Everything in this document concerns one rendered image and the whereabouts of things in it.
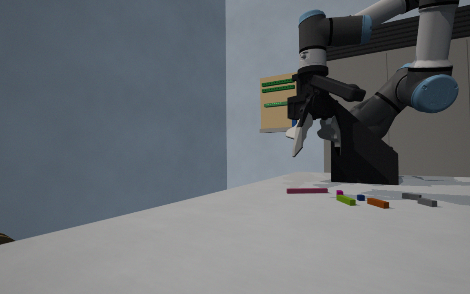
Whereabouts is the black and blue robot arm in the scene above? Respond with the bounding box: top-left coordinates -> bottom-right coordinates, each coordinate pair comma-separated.
298,0 -> 459,139

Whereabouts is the orange rod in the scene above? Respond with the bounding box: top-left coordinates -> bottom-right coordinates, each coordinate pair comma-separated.
367,198 -> 389,209

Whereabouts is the lime green rod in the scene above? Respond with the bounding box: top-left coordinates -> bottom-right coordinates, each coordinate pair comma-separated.
337,195 -> 356,206

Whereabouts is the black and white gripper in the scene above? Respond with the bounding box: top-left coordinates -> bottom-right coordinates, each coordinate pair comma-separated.
286,65 -> 341,157

